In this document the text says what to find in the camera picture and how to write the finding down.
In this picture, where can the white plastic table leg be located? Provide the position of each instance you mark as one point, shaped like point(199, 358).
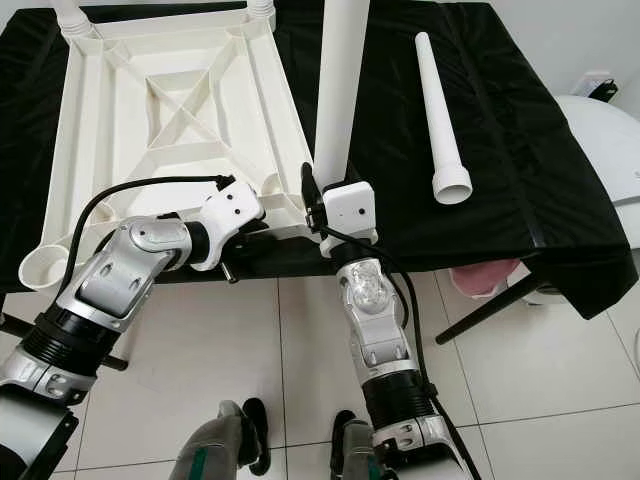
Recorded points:
point(435, 110)
point(338, 90)
point(260, 8)
point(68, 18)

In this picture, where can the white plastic table top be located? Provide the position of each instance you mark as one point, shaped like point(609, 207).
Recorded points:
point(75, 150)

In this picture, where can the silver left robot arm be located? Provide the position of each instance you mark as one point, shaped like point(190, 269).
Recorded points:
point(110, 290)

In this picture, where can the grey robot left leg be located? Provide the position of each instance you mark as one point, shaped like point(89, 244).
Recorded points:
point(220, 446)

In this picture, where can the grey robot leg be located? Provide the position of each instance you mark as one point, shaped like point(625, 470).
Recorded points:
point(360, 452)
point(220, 446)

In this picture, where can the pink object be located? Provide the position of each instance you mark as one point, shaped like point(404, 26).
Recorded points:
point(485, 280)

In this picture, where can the black metal table leg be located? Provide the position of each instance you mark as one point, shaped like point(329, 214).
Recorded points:
point(485, 310)
point(20, 328)

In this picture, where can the grey robot right leg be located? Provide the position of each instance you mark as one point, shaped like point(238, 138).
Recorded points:
point(360, 452)

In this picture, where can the black tablecloth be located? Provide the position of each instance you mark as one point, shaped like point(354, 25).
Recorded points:
point(540, 150)

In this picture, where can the black power plug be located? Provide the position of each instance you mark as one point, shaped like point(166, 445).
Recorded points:
point(604, 92)

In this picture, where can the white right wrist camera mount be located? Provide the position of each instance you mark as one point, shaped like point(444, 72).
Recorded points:
point(348, 208)

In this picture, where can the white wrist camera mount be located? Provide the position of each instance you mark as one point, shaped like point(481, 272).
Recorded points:
point(230, 212)
point(348, 208)

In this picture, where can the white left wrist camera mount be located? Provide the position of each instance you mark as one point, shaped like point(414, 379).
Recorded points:
point(230, 212)

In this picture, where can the white wall socket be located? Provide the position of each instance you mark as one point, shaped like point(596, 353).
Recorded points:
point(596, 80)

